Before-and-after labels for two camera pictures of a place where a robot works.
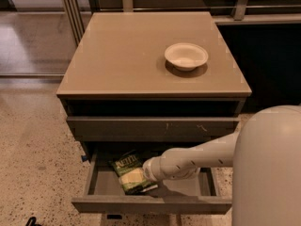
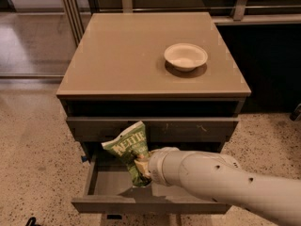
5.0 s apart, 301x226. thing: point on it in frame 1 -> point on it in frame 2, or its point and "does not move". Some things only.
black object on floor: (31, 221) does not move
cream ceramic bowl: (186, 56) does not move
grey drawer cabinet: (134, 84) does not move
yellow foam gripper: (149, 170) -> (155, 167)
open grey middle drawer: (188, 196) does not move
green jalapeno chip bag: (129, 169) -> (127, 146)
